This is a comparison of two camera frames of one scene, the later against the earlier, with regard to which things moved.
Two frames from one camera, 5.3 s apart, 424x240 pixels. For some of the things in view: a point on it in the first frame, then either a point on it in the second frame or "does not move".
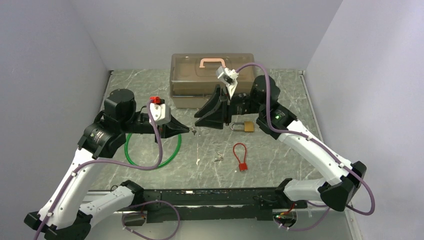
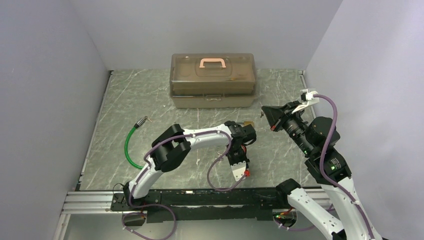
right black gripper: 214,120 -> 274,113
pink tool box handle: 212,60 does not move
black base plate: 217,205 does not move
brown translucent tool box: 193,78 does not move
